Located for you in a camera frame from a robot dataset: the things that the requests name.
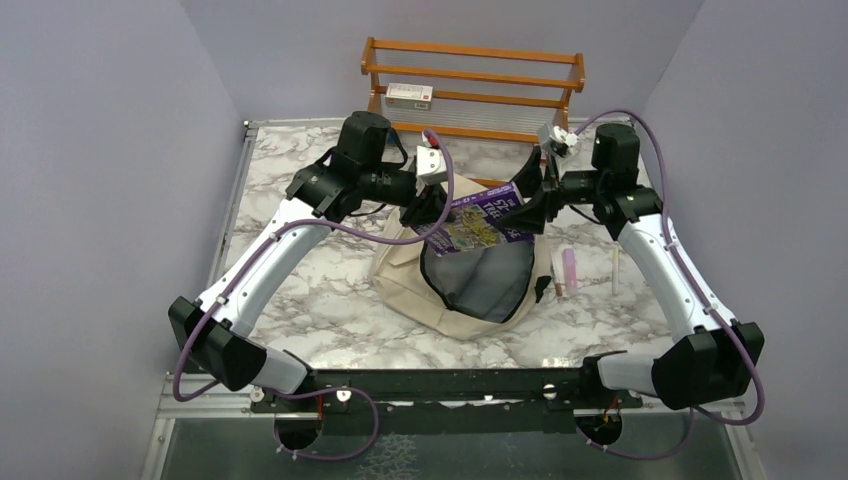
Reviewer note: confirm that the orange wooden shelf rack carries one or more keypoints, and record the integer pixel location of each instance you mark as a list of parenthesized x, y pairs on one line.
[(479, 93)]

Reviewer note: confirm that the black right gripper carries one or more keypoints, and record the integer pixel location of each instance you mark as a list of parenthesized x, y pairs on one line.
[(532, 215)]

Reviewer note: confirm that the pink highlighter pen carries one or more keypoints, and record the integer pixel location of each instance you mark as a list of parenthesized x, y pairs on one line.
[(569, 270)]

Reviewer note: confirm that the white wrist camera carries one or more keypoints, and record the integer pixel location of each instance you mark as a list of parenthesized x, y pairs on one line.
[(430, 166), (555, 141)]

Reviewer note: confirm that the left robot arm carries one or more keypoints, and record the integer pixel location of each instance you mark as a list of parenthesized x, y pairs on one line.
[(213, 329)]

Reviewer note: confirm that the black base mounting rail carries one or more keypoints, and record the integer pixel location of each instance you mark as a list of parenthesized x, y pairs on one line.
[(445, 401)]

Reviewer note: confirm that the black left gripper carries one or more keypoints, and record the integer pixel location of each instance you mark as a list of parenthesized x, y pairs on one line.
[(429, 206)]

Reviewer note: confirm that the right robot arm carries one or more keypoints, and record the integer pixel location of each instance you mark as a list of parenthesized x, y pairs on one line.
[(713, 356)]

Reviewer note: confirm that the cream canvas backpack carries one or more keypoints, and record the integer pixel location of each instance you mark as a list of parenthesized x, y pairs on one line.
[(463, 295)]

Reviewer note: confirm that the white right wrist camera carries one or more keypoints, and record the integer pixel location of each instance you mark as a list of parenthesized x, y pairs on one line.
[(555, 141)]

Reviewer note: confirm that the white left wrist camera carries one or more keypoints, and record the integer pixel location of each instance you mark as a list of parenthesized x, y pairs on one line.
[(430, 166)]

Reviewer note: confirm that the yellow highlighter pen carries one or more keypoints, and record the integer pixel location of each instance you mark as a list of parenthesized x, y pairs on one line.
[(615, 271)]

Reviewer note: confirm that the purple Griffiths Denton book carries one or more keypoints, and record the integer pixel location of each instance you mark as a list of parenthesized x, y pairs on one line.
[(476, 212)]

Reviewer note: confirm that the white pen brown cap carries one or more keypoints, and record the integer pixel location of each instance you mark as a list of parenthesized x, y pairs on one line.
[(557, 268)]

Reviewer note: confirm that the grey green small box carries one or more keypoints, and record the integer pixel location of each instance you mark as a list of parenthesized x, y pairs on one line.
[(409, 96)]

